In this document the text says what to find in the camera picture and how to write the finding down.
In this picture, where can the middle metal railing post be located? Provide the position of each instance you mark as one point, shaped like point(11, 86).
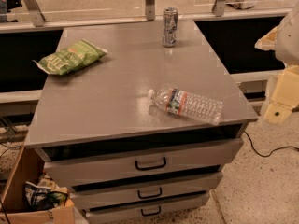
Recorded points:
point(150, 10)

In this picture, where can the dark object top left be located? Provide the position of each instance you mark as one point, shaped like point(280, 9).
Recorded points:
point(6, 6)

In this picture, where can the crumpled snack bags in box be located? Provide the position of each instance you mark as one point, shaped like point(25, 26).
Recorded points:
point(45, 194)

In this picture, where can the green jalapeno chip bag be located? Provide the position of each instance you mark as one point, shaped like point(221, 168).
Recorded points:
point(72, 58)

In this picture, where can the grey drawer cabinet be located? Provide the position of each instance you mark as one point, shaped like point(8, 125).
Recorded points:
point(105, 109)

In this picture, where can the clear plastic water bottle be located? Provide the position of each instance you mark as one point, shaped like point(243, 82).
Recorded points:
point(187, 104)

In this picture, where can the bottom grey drawer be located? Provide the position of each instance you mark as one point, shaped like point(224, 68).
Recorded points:
point(146, 208)

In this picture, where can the top grey drawer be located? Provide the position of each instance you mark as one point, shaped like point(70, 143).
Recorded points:
point(154, 161)

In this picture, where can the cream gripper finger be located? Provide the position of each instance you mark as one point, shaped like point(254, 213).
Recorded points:
point(268, 41)
point(285, 96)

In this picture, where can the silver redbull can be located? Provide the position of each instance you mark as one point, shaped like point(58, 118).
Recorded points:
point(170, 19)

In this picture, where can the cardboard box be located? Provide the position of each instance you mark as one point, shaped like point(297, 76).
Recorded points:
point(14, 207)

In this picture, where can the left metal railing post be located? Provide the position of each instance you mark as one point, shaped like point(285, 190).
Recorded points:
point(35, 13)

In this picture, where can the right metal railing post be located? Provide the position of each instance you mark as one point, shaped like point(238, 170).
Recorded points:
point(218, 7)

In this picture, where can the grey drawer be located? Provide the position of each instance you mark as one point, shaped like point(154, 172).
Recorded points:
point(146, 191)
point(154, 161)
point(146, 208)

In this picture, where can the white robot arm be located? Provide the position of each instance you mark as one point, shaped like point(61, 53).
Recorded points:
point(284, 41)

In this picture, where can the middle grey drawer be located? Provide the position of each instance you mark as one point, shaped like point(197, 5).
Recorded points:
point(146, 191)

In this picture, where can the metal railing post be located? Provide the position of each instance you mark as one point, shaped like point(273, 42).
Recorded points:
point(150, 10)
point(35, 13)
point(218, 7)

